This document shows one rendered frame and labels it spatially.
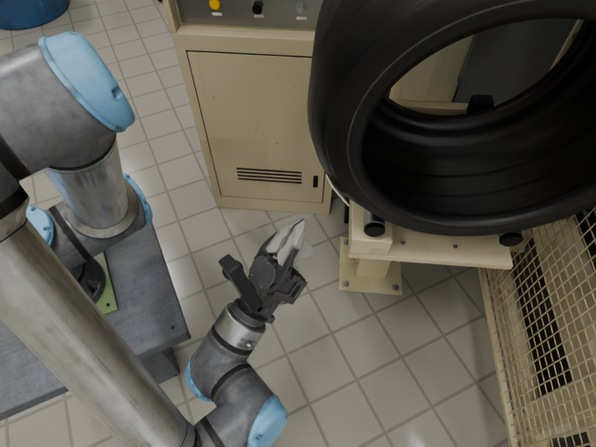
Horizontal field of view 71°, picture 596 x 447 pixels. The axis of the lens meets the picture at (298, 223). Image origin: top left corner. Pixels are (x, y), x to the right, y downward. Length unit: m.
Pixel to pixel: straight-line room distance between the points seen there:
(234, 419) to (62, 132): 0.51
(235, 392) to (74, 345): 0.31
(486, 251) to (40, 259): 0.87
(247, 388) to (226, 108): 1.08
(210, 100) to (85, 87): 1.12
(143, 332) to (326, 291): 0.89
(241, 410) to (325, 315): 1.05
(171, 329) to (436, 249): 0.68
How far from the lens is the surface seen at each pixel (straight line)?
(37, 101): 0.49
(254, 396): 0.77
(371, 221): 0.88
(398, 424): 1.69
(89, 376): 0.61
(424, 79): 1.09
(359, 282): 1.83
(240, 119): 1.62
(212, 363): 0.81
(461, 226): 0.85
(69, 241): 1.06
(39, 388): 1.22
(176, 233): 2.03
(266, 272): 0.76
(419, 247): 1.01
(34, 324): 0.57
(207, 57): 1.49
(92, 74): 0.50
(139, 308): 1.20
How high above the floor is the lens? 1.63
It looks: 55 degrees down
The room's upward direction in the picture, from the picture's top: straight up
